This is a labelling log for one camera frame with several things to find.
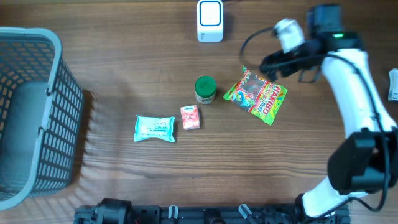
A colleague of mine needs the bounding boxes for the Haribo gummy candy bag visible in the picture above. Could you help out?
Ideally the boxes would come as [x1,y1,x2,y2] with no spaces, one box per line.
[223,66,288,126]

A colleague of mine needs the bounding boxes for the green lid jar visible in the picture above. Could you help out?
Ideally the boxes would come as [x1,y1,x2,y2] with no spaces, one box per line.
[195,76,216,104]

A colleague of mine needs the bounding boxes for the small red tissue pack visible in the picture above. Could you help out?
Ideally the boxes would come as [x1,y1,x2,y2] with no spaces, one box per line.
[180,105,200,130]

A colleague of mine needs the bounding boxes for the white cardboard box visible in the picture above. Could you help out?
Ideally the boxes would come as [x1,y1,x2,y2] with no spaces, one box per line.
[388,68,398,101]

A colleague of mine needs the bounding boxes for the teal wet wipes pack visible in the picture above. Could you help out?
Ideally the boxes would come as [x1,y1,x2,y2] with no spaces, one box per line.
[134,115,175,142]

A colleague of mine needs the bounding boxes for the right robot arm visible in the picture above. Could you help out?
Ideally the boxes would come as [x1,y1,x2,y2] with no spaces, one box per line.
[259,4,397,222]

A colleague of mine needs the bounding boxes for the white barcode scanner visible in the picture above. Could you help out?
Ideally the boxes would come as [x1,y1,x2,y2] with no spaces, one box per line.
[197,0,224,42]

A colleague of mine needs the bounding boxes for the grey plastic basket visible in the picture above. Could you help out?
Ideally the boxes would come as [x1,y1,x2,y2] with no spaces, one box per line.
[1,27,84,210]

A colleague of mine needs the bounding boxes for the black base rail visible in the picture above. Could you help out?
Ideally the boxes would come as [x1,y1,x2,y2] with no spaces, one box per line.
[73,198,351,224]

